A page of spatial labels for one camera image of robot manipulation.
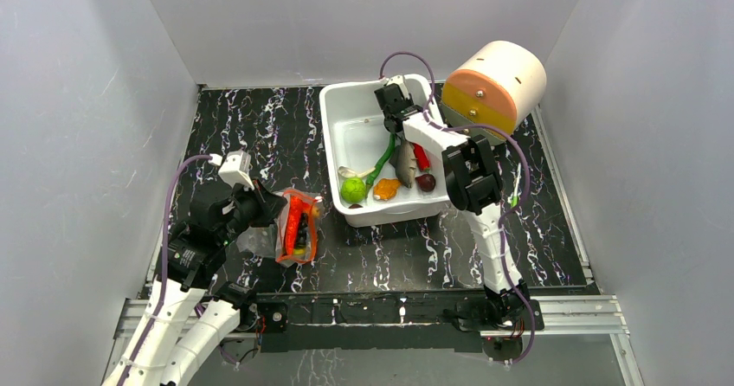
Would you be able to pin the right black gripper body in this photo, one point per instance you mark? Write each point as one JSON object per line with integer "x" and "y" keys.
{"x": 393, "y": 103}

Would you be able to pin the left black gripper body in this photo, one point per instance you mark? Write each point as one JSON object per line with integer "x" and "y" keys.
{"x": 247, "y": 210}

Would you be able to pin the dark toy grapes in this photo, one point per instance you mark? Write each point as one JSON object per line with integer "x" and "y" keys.
{"x": 302, "y": 235}

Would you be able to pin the clear zip bag orange zipper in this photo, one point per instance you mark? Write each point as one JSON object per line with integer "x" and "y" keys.
{"x": 268, "y": 242}

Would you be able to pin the white plastic bin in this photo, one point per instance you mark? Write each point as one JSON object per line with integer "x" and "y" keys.
{"x": 355, "y": 137}

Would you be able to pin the red toy chili pepper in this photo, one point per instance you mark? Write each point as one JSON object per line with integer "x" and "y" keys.
{"x": 421, "y": 158}

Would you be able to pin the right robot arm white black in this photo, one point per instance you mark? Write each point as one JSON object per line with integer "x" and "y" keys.
{"x": 473, "y": 186}

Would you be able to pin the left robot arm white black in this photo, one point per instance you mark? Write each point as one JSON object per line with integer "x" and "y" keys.
{"x": 163, "y": 350}

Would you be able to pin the green toy bean pod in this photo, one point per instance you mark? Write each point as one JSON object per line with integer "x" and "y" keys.
{"x": 378, "y": 166}

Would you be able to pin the grey toy fish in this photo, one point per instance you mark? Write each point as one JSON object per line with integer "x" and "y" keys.
{"x": 405, "y": 165}

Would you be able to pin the dark red toy fruit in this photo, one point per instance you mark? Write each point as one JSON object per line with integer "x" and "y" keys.
{"x": 426, "y": 182}

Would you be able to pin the white toy garlic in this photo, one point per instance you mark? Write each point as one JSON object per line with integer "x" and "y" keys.
{"x": 347, "y": 173}

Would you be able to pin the orange toy habanero pepper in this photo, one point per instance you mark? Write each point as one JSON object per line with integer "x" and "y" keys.
{"x": 386, "y": 189}

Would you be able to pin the green toy lime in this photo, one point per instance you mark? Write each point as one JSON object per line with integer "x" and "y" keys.
{"x": 353, "y": 190}

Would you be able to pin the round pastel drawer cabinet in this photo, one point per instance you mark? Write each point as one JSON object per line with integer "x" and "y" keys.
{"x": 498, "y": 86}

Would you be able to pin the green white pen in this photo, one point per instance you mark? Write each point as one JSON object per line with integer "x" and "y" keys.
{"x": 516, "y": 191}

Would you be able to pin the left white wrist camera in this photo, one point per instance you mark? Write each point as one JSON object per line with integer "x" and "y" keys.
{"x": 233, "y": 168}

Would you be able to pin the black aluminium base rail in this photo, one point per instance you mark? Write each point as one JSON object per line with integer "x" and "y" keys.
{"x": 416, "y": 320}

